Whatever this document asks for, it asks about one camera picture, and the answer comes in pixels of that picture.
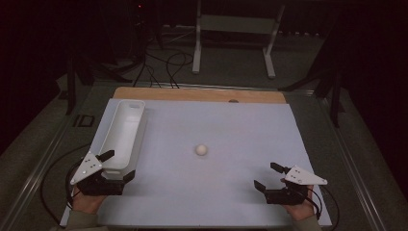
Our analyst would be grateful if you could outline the wooden board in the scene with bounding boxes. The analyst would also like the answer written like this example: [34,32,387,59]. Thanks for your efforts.
[113,86,287,105]

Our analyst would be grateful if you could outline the metal frame rail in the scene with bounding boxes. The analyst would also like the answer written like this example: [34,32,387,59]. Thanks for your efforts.
[316,90,391,231]
[0,84,97,231]

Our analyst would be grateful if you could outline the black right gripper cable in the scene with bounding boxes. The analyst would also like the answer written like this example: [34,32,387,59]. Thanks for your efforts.
[304,185,341,231]

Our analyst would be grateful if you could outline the dark stand with red light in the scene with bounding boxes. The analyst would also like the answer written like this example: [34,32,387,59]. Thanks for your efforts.
[126,0,163,51]

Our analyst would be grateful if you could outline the person's left hand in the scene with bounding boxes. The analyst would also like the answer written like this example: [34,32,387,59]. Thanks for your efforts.
[70,187,107,216]

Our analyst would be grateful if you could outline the white metal stand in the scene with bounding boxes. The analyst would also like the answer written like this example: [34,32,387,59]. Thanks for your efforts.
[191,0,287,80]

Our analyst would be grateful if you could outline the black rectangular floor frame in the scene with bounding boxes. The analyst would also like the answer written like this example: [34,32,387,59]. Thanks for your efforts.
[72,114,96,128]

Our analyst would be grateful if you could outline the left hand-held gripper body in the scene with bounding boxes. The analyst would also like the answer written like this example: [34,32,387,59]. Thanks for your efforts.
[69,151,127,197]

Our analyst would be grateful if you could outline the white plastic bin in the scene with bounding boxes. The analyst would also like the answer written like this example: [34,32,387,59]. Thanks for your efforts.
[97,99,148,181]

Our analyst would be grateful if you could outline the white table mat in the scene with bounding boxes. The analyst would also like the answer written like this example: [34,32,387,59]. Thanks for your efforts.
[60,98,333,229]

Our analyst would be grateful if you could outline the black floor cables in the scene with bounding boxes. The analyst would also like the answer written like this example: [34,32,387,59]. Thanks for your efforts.
[133,47,195,90]

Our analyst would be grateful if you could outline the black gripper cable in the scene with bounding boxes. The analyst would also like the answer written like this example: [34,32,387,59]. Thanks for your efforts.
[39,143,91,226]
[304,185,341,231]

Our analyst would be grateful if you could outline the black floor stand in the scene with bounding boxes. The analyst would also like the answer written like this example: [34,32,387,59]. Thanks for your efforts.
[278,9,346,129]
[65,47,133,116]

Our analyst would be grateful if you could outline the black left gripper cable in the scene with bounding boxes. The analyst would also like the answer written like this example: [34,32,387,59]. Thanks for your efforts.
[39,143,91,226]

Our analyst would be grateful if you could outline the small white ball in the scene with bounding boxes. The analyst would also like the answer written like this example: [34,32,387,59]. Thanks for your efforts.
[194,143,209,157]

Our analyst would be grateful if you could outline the person's right hand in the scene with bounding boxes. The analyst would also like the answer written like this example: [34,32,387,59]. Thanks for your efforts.
[280,177,317,221]

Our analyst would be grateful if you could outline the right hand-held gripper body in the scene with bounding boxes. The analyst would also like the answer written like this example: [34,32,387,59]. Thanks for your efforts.
[264,165,329,206]

